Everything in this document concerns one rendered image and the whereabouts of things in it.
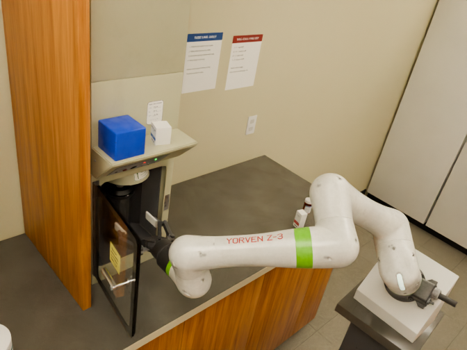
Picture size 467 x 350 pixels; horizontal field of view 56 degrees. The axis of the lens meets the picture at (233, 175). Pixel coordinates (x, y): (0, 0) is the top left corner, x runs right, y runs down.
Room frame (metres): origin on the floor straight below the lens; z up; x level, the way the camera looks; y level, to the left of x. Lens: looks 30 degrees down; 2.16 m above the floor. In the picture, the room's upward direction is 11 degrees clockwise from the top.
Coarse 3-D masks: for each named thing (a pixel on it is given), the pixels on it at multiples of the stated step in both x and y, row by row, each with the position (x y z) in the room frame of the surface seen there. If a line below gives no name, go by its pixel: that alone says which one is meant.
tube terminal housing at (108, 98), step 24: (96, 96) 1.13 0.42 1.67; (120, 96) 1.19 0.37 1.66; (144, 96) 1.25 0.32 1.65; (168, 96) 1.32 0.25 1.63; (96, 120) 1.13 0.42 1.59; (144, 120) 1.26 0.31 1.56; (168, 120) 1.33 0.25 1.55; (96, 144) 1.13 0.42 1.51; (144, 168) 1.27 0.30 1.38; (168, 168) 1.35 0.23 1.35; (168, 192) 1.35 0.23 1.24
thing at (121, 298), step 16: (112, 208) 1.01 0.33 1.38; (112, 224) 1.01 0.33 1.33; (128, 224) 0.95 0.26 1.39; (112, 240) 1.01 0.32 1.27; (128, 240) 0.93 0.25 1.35; (128, 256) 0.92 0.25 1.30; (112, 272) 1.00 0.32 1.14; (128, 272) 0.92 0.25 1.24; (128, 288) 0.91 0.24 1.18; (112, 304) 1.00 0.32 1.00; (128, 304) 0.91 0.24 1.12; (128, 320) 0.91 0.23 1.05
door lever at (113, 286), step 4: (104, 268) 0.95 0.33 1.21; (104, 272) 0.93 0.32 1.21; (108, 272) 0.94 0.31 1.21; (104, 276) 0.92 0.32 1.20; (108, 276) 0.92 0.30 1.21; (108, 280) 0.91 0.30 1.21; (112, 280) 0.91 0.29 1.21; (128, 280) 0.92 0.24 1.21; (108, 284) 0.90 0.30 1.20; (112, 284) 0.89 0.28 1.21; (116, 284) 0.90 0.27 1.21; (120, 284) 0.90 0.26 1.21; (124, 284) 0.91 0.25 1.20; (128, 284) 0.91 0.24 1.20; (112, 288) 0.88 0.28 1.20; (116, 288) 0.89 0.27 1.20
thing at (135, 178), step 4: (140, 172) 1.29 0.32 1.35; (144, 172) 1.30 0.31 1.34; (148, 172) 1.33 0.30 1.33; (124, 176) 1.25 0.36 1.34; (128, 176) 1.25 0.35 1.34; (132, 176) 1.26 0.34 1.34; (136, 176) 1.27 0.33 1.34; (140, 176) 1.28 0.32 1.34; (144, 176) 1.30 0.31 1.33; (148, 176) 1.32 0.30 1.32; (116, 180) 1.24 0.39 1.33; (120, 180) 1.24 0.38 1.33; (124, 180) 1.25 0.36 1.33; (128, 180) 1.25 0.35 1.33; (132, 180) 1.26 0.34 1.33; (136, 180) 1.27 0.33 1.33; (140, 180) 1.28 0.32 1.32; (144, 180) 1.29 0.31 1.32; (116, 184) 1.23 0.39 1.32; (120, 184) 1.24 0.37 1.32; (124, 184) 1.24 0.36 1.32; (128, 184) 1.24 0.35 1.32; (132, 184) 1.25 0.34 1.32
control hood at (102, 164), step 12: (180, 132) 1.33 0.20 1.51; (168, 144) 1.23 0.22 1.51; (180, 144) 1.24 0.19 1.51; (192, 144) 1.27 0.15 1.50; (96, 156) 1.10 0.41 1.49; (108, 156) 1.09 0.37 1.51; (144, 156) 1.13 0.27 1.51; (156, 156) 1.18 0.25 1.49; (168, 156) 1.26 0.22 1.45; (96, 168) 1.10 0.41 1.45; (108, 168) 1.06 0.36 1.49
